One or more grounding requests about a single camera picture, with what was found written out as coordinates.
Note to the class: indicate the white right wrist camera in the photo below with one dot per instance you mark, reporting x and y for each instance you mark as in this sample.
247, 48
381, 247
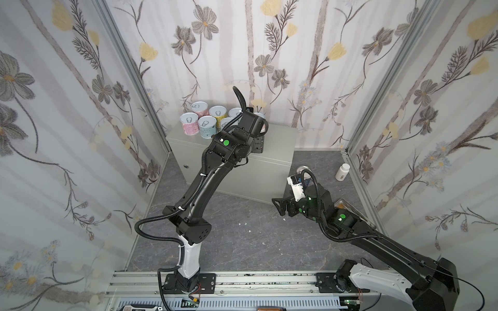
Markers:
298, 186

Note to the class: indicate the white plastic bottle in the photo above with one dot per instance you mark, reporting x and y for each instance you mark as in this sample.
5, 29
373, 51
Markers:
342, 172

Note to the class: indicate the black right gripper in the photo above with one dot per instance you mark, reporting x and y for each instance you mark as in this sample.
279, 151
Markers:
288, 206

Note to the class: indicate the yellow can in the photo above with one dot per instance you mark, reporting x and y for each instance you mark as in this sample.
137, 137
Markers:
219, 113

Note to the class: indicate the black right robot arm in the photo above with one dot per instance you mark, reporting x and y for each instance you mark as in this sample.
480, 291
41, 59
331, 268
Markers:
421, 281

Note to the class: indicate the blue can silver lid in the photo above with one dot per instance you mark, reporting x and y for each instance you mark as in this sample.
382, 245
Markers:
303, 174

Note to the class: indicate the grey metal cabinet counter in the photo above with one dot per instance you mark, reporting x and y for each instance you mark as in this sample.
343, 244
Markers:
262, 179

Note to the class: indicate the teal can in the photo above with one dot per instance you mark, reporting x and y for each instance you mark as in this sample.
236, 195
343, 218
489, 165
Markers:
207, 126

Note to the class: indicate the light blue can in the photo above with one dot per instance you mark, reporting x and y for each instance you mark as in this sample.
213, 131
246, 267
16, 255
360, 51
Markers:
234, 112

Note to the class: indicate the pink can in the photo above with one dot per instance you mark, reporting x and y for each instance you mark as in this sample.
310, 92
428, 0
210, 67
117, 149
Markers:
200, 108
189, 122

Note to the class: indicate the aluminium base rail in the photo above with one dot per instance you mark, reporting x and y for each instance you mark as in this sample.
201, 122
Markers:
255, 291

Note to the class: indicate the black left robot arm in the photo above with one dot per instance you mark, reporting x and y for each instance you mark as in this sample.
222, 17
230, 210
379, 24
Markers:
229, 148

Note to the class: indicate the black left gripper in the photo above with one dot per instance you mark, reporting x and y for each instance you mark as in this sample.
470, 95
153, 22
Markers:
258, 142

